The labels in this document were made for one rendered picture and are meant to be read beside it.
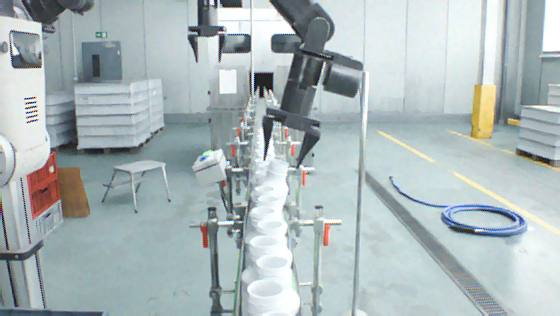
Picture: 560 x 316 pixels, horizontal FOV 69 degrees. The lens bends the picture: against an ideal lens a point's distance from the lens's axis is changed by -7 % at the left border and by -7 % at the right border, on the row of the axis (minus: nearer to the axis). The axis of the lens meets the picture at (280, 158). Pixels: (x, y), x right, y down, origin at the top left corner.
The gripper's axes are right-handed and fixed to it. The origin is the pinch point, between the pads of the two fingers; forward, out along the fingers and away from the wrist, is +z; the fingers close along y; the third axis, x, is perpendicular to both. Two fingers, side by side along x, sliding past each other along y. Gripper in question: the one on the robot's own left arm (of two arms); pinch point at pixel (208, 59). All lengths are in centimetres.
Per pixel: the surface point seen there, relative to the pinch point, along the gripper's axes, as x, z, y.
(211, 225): 46, 32, -6
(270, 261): 79, 24, -16
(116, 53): -968, -41, 353
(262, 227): 68, 24, -15
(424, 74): -979, 10, -431
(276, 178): 47, 23, -18
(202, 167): 3.4, 30.3, 2.0
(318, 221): 46, 31, -26
